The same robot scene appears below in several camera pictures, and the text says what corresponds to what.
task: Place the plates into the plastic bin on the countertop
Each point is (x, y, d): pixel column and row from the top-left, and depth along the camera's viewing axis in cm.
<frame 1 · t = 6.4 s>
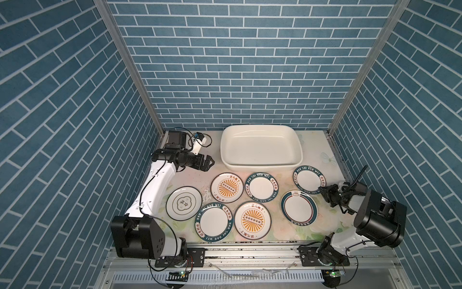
left hand: (209, 159, 81), fingers open
right hand: (322, 189, 94), fingers closed
white plastic bin: (260, 147, 113), point 2 cm above the table
white plate grey flower outline: (183, 203, 91), on the table
orange sunburst plate upper: (227, 187, 96), on the table
green rim plate centre: (261, 187, 97), on the table
green rim plate right: (308, 179, 103), on the table
green red ring plate: (299, 208, 93), on the table
orange sunburst plate lower: (252, 220, 85), on the table
green rim plate lower: (213, 222, 84), on the table

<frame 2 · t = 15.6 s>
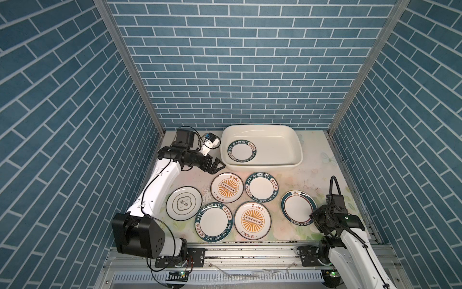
left hand: (221, 161, 78), fingers open
right hand: (312, 217, 84), fingers open
green rim plate right: (242, 150, 111), point 2 cm above the table
the other named things where they were.

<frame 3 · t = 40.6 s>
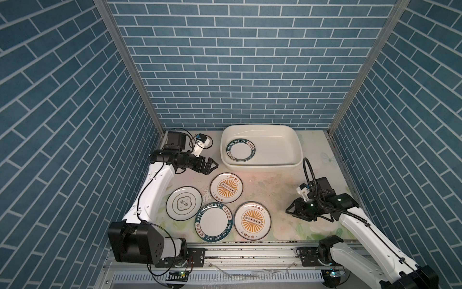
left hand: (213, 161, 78), fingers open
right hand: (290, 212, 77), fingers open
green rim plate centre: (240, 150, 111), point 2 cm above the table
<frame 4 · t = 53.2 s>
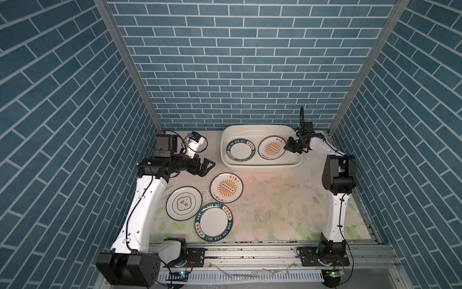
left hand: (209, 159, 72), fingers open
right hand: (285, 147, 106), fingers closed
orange sunburst plate lower: (271, 147, 113), point 2 cm above the table
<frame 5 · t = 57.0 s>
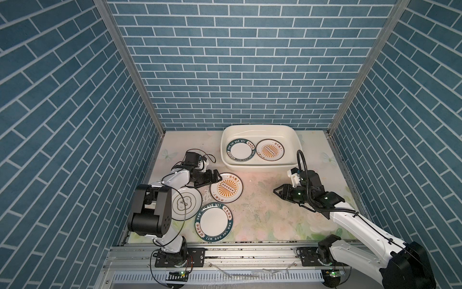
left hand: (218, 180, 92), fingers open
right hand: (277, 192, 80), fingers open
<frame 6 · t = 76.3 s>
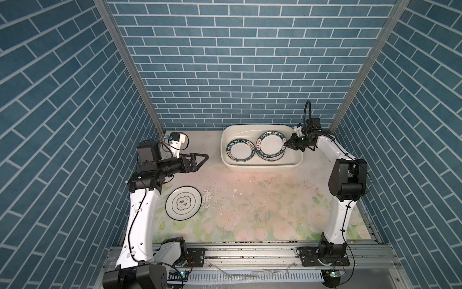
left hand: (205, 157, 69), fingers open
right hand: (286, 144, 98), fingers closed
green rim plate lower: (271, 144, 106), point 8 cm above the table
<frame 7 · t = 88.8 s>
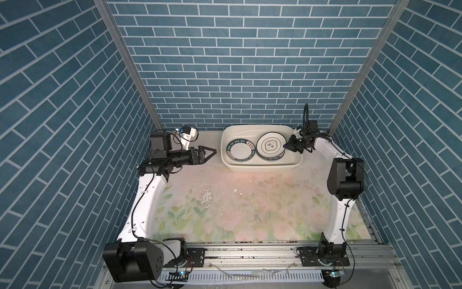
left hand: (214, 153, 71), fingers open
right hand: (286, 145, 100), fingers closed
white plate grey flower outline: (271, 144, 107), point 8 cm above the table
